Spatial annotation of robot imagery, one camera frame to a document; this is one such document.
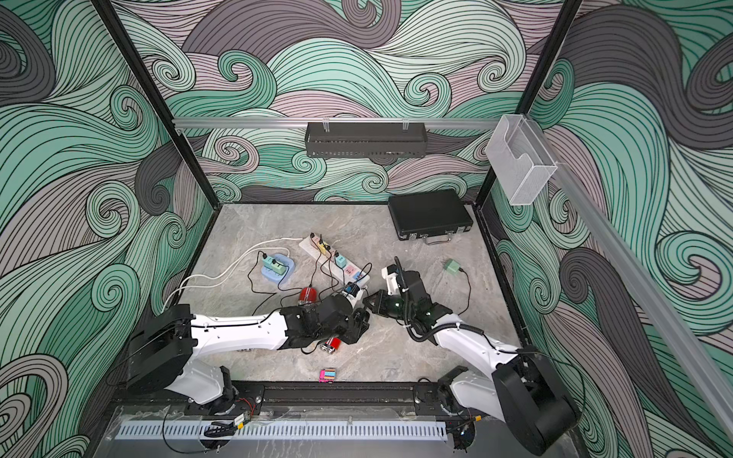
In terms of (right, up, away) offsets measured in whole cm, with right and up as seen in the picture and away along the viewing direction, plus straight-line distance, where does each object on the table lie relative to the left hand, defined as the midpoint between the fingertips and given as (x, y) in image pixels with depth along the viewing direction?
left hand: (363, 321), depth 79 cm
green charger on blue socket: (-30, +14, +13) cm, 35 cm away
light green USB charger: (+31, +13, +19) cm, 39 cm away
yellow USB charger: (-14, +20, +18) cm, 30 cm away
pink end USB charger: (-17, +22, +19) cm, 34 cm away
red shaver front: (-9, -7, +1) cm, 12 cm away
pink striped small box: (-10, -14, -4) cm, 17 cm away
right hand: (-1, +4, +2) cm, 5 cm away
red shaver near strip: (-18, +5, +11) cm, 22 cm away
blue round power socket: (-30, +10, +16) cm, 35 cm away
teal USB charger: (-7, +15, +15) cm, 23 cm away
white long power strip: (-5, +11, +16) cm, 20 cm away
